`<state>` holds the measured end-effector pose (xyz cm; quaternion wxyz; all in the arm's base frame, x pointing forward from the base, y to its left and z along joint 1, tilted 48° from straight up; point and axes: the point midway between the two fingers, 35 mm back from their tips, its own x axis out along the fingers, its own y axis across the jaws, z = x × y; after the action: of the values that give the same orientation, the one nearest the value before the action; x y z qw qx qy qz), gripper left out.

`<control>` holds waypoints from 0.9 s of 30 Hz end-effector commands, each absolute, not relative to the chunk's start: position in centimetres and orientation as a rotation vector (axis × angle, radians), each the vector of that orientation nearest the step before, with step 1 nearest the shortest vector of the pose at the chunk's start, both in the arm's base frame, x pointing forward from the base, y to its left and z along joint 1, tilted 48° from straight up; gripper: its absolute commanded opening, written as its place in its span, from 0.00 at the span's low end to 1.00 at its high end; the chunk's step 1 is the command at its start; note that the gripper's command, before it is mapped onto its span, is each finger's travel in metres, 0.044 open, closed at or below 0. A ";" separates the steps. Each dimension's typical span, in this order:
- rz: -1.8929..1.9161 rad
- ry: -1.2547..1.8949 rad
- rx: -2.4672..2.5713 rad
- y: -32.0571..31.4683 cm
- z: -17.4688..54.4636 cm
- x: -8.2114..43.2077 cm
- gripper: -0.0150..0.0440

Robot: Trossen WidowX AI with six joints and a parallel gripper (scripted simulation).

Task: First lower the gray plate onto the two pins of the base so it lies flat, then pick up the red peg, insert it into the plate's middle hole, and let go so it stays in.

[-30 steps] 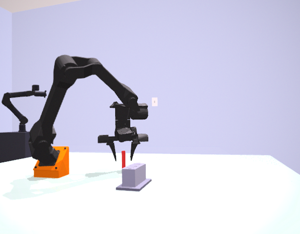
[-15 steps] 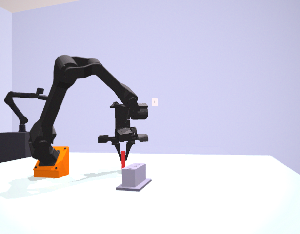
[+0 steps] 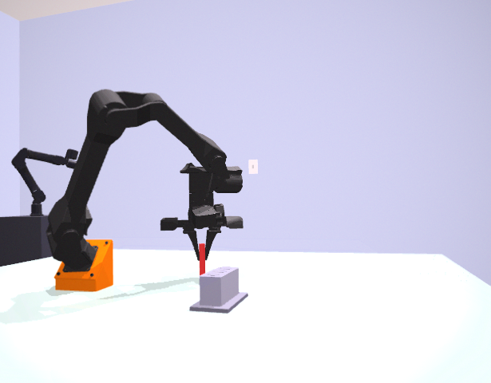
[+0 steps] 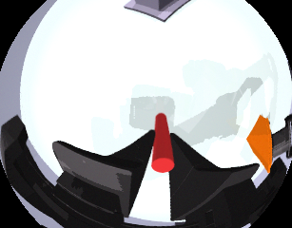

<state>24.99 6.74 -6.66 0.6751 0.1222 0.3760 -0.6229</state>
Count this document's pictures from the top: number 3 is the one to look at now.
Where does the red peg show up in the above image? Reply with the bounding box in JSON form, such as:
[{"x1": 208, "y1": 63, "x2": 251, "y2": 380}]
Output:
[{"x1": 199, "y1": 243, "x2": 205, "y2": 276}]

